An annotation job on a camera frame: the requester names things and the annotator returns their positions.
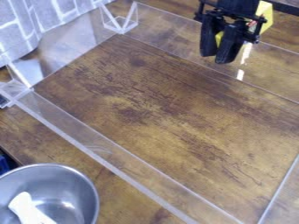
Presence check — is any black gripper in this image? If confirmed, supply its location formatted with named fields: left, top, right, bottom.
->
left=194, top=0, right=269, bottom=64

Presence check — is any yellow butter box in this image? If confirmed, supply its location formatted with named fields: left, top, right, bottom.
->
left=217, top=0, right=274, bottom=46

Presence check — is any grey brick pattern cloth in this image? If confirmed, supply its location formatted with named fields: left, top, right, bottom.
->
left=0, top=0, right=115, bottom=67

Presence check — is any steel bowl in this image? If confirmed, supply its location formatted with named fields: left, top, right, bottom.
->
left=0, top=164, right=99, bottom=224

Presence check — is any blue object at edge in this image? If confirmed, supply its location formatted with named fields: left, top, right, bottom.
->
left=0, top=155, right=10, bottom=175

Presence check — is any clear acrylic enclosure wall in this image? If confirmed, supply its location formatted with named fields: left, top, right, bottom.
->
left=0, top=0, right=299, bottom=224

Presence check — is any white handle in bowl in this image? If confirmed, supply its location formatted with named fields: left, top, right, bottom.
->
left=8, top=192, right=58, bottom=224

